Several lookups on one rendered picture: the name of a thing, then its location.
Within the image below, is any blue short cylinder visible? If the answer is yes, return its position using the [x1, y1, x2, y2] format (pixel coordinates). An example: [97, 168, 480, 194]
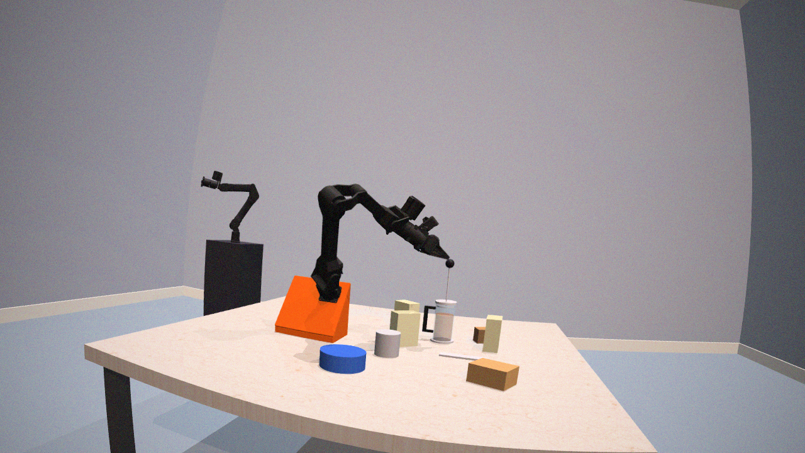
[319, 344, 367, 374]

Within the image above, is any pale yellow block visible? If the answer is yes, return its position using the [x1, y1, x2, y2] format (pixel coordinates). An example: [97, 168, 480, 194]
[394, 299, 420, 313]
[390, 310, 421, 347]
[482, 315, 502, 353]

